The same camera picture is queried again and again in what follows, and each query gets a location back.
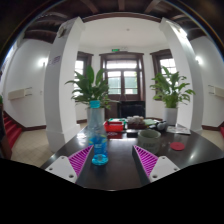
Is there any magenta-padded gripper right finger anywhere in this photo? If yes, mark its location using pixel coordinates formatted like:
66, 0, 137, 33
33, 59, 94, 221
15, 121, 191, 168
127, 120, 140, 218
131, 144, 181, 185

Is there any white printed booklet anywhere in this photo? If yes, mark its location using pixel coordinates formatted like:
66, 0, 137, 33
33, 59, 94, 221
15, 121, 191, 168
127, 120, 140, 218
166, 125, 192, 136

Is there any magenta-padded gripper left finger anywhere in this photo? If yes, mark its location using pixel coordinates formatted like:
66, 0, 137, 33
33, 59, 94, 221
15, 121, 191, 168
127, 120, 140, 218
44, 144, 95, 184

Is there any green folded cloth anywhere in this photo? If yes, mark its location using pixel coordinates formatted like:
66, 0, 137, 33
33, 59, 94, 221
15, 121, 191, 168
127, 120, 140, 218
144, 118, 159, 127

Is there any white pillar notice sign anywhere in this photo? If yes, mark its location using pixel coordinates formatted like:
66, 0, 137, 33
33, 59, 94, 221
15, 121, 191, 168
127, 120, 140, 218
48, 54, 63, 66

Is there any dark grey round gadget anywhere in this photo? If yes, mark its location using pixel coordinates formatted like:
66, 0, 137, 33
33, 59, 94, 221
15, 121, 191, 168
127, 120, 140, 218
155, 120, 169, 132

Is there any black chair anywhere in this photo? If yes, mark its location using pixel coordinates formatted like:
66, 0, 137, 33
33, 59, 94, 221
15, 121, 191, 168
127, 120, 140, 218
117, 100, 146, 119

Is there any flat round red coaster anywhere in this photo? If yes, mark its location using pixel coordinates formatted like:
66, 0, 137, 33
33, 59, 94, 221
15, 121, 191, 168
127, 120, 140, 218
169, 141, 186, 152

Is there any leafy plant in white pot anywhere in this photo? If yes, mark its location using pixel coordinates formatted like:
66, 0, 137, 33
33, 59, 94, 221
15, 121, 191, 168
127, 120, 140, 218
149, 66, 197, 127
64, 64, 114, 131

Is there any brown wooden glazed double door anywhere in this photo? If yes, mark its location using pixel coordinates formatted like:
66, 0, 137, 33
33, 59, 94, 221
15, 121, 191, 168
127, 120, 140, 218
99, 51, 146, 103

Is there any brown-framed window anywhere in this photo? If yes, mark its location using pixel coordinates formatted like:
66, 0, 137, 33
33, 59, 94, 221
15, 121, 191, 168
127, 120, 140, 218
73, 51, 94, 91
149, 49, 178, 101

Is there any black flat device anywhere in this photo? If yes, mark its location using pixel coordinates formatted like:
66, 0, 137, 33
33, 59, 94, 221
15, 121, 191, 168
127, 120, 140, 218
125, 129, 139, 138

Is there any grey-white patterned cup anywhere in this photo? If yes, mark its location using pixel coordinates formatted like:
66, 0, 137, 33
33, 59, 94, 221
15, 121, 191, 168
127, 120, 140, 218
137, 129, 163, 155

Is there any clear blue-capped drink bottle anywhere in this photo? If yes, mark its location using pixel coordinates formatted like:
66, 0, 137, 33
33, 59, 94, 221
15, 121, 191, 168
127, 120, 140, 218
87, 99, 110, 166

